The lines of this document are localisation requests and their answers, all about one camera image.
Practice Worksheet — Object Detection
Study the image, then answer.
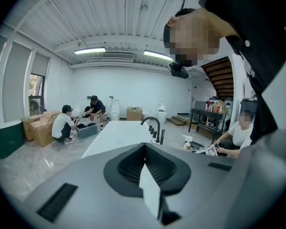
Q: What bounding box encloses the ceiling air conditioner vent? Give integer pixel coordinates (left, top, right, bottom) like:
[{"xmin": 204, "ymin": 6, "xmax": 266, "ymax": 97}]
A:
[{"xmin": 101, "ymin": 52, "xmax": 135, "ymax": 62}]

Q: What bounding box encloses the small cardboard box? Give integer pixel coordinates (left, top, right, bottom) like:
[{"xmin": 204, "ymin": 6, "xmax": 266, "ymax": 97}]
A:
[{"xmin": 126, "ymin": 106, "xmax": 143, "ymax": 121}]

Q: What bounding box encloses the open cardboard box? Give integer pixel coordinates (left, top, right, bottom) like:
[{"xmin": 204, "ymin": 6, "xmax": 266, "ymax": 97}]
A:
[{"xmin": 212, "ymin": 100, "xmax": 228, "ymax": 114}]

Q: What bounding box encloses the person's head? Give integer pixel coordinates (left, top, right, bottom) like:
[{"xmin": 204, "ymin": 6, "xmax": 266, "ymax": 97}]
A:
[{"xmin": 163, "ymin": 8, "xmax": 239, "ymax": 68}]

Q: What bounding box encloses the black bathtub faucet set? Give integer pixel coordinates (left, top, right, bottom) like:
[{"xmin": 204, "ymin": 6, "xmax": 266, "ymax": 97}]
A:
[{"xmin": 140, "ymin": 116, "xmax": 165, "ymax": 146}]

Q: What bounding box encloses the wooden staircase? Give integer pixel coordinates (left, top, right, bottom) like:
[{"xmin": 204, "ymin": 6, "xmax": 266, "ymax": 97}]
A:
[{"xmin": 201, "ymin": 56, "xmax": 235, "ymax": 101}]

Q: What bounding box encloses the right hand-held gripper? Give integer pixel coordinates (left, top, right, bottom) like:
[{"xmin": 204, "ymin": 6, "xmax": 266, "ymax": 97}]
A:
[{"xmin": 194, "ymin": 144, "xmax": 219, "ymax": 156}]

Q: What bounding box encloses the long ceiling light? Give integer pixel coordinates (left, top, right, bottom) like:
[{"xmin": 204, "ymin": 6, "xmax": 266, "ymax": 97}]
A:
[
  {"xmin": 143, "ymin": 49, "xmax": 174, "ymax": 62},
  {"xmin": 73, "ymin": 47, "xmax": 106, "ymax": 55}
]

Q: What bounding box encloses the large cardboard box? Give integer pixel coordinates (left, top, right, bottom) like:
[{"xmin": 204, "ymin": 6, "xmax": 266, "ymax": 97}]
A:
[
  {"xmin": 30, "ymin": 111, "xmax": 62, "ymax": 148},
  {"xmin": 20, "ymin": 114, "xmax": 42, "ymax": 142}
]

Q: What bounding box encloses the grey plastic bin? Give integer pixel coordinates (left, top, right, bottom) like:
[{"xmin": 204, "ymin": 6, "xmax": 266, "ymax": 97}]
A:
[{"xmin": 75, "ymin": 122, "xmax": 99, "ymax": 139}]

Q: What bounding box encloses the dark green tub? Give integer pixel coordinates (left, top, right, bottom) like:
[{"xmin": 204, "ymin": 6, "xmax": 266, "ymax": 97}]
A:
[{"xmin": 0, "ymin": 120, "xmax": 24, "ymax": 159}]

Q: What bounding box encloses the white toilet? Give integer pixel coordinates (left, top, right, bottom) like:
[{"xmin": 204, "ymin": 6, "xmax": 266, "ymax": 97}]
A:
[
  {"xmin": 109, "ymin": 99, "xmax": 121, "ymax": 121},
  {"xmin": 156, "ymin": 101, "xmax": 168, "ymax": 124}
]

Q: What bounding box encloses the black metal table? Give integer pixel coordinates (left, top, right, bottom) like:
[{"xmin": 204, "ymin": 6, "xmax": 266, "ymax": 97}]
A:
[{"xmin": 188, "ymin": 108, "xmax": 227, "ymax": 144}]

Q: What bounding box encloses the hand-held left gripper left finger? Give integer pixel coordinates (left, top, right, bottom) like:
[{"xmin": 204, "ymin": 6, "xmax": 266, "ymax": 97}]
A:
[{"xmin": 21, "ymin": 142, "xmax": 163, "ymax": 229}]

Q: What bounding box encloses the black storage box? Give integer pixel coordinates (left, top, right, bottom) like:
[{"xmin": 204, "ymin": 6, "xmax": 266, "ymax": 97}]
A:
[{"xmin": 240, "ymin": 98, "xmax": 258, "ymax": 115}]

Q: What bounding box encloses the black head-mounted camera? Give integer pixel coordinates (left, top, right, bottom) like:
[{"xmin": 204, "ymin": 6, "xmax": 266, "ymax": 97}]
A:
[{"xmin": 167, "ymin": 62, "xmax": 190, "ymax": 79}]

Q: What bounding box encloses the black framed window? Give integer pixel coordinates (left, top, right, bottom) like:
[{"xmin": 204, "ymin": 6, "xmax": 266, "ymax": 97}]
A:
[{"xmin": 28, "ymin": 73, "xmax": 46, "ymax": 116}]

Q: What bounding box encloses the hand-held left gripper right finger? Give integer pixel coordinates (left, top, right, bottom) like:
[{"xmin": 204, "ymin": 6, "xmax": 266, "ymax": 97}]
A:
[{"xmin": 144, "ymin": 142, "xmax": 238, "ymax": 229}]

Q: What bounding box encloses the white bathtub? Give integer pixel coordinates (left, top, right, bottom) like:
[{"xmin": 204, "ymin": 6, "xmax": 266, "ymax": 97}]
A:
[{"xmin": 81, "ymin": 120, "xmax": 159, "ymax": 159}]

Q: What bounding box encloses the wooden step platform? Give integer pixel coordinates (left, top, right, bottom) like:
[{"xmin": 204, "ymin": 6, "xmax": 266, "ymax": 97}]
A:
[{"xmin": 166, "ymin": 114, "xmax": 190, "ymax": 126}]

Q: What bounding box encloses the person's black shirt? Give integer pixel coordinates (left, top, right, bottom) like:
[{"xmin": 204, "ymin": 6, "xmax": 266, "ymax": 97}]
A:
[{"xmin": 196, "ymin": 0, "xmax": 286, "ymax": 145}]

